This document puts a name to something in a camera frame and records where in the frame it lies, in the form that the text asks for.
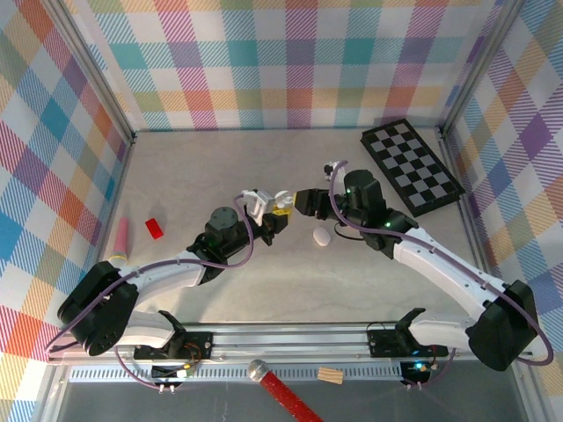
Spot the small circuit board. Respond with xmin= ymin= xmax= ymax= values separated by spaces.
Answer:
xmin=150 ymin=362 xmax=198 ymax=382
xmin=398 ymin=359 xmax=436 ymax=384

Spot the aluminium frame post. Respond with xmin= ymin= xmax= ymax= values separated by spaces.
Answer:
xmin=46 ymin=0 xmax=138 ymax=146
xmin=437 ymin=0 xmax=529 ymax=142

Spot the small red block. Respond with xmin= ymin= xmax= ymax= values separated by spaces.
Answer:
xmin=144 ymin=217 xmax=165 ymax=241

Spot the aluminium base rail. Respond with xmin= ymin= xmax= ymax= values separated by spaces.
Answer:
xmin=47 ymin=322 xmax=536 ymax=365

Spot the pink cylinder with white cap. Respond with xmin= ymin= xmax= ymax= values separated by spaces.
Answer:
xmin=109 ymin=216 xmax=132 ymax=265

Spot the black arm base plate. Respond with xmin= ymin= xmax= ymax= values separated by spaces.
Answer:
xmin=133 ymin=331 xmax=216 ymax=362
xmin=366 ymin=324 xmax=450 ymax=359

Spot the aluminium frame side rail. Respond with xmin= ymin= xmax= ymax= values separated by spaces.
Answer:
xmin=94 ymin=131 xmax=140 ymax=265
xmin=438 ymin=130 xmax=505 ymax=324

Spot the small wooden block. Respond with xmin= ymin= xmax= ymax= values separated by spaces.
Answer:
xmin=317 ymin=367 xmax=345 ymax=386

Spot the grey slotted cable duct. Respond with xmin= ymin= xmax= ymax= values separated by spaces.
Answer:
xmin=68 ymin=363 xmax=408 ymax=384

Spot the aluminium frame bar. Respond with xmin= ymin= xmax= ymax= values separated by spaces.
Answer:
xmin=512 ymin=362 xmax=545 ymax=422
xmin=33 ymin=364 xmax=71 ymax=422

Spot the thin black cable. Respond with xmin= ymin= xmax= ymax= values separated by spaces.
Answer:
xmin=333 ymin=222 xmax=367 ymax=242

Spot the red glitter microphone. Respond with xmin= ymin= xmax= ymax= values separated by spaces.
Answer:
xmin=245 ymin=359 xmax=325 ymax=422

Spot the black grey chessboard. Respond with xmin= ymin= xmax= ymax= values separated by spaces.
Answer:
xmin=360 ymin=118 xmax=467 ymax=218

